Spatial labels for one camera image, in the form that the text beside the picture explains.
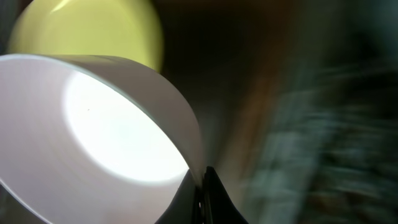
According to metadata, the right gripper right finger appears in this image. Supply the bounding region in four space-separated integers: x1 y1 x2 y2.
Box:
203 166 248 224

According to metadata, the white pink bowl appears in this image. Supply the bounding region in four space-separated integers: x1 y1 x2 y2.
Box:
1 54 204 223

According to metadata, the yellow plate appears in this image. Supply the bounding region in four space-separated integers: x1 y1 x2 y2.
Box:
8 0 164 71

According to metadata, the grey dishwasher rack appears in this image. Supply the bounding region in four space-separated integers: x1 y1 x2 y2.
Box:
242 61 397 223

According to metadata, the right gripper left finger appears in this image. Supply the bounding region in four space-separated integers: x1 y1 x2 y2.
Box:
155 171 201 224

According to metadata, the dark brown tray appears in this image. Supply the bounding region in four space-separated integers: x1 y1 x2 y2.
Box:
154 0 298 174

